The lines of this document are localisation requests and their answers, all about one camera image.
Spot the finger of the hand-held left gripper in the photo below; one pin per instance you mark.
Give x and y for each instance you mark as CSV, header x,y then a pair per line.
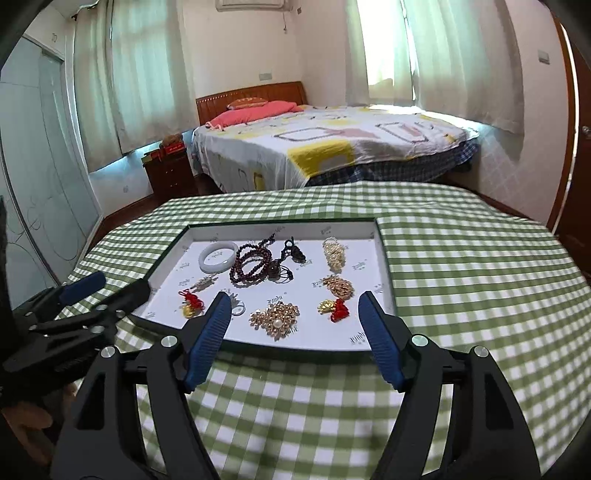
x,y
124,297
85,287

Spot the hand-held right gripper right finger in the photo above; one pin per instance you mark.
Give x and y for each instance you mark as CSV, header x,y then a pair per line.
x,y
381,341

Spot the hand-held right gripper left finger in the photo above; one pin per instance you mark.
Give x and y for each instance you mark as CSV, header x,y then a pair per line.
x,y
210,337

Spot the green jewelry box white lining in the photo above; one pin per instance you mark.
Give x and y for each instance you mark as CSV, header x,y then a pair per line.
x,y
309,295

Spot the person's left hand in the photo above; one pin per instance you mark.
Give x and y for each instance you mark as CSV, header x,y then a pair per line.
x,y
25,417

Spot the gold charm red knot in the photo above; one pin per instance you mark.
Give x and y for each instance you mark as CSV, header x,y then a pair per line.
x,y
190,310

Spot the gold charm red tassel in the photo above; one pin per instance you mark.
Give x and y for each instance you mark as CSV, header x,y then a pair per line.
x,y
339,310

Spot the silver brooch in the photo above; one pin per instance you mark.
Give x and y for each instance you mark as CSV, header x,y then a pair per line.
x,y
203,282

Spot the gold pearl brooch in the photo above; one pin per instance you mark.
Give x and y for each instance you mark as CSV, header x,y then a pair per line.
x,y
272,318

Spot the white jade bangle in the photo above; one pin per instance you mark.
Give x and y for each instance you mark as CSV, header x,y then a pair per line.
x,y
217,269

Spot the gold filigree brooch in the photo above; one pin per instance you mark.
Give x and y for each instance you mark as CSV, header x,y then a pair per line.
x,y
339,287

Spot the green checkered tablecloth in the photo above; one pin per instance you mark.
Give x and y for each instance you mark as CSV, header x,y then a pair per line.
x,y
461,277

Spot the glass sliding wardrobe door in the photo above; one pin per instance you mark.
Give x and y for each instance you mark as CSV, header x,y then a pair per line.
x,y
41,184

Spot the dark wooden nightstand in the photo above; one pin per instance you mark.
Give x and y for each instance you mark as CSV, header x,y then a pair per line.
x,y
168,180

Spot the red and yellow box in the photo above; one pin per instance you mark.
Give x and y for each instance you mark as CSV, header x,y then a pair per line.
x,y
150,157

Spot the brown plush toy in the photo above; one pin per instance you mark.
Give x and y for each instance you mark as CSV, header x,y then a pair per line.
x,y
171,139

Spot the blue plaid bed skirt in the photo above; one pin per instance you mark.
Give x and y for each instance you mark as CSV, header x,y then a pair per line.
x,y
415,170

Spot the white patterned bedsheet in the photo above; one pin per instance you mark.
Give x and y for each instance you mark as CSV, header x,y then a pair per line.
x,y
323,152

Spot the white curtain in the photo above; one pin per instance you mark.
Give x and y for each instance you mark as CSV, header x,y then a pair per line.
x,y
138,78
358,50
461,64

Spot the pink pillow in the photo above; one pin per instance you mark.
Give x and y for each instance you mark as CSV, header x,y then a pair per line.
x,y
249,115

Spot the wooden headboard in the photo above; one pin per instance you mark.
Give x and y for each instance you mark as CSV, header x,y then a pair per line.
x,y
217,94

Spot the orange patterned pillow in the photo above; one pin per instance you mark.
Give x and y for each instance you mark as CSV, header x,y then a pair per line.
x,y
247,103

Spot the brown wooden door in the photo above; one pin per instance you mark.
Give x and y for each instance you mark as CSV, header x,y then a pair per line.
x,y
572,184

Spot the white air conditioner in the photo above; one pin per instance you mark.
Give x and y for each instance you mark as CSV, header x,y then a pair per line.
x,y
254,4

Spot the wall switch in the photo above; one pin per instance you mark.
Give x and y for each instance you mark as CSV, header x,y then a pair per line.
x,y
544,56

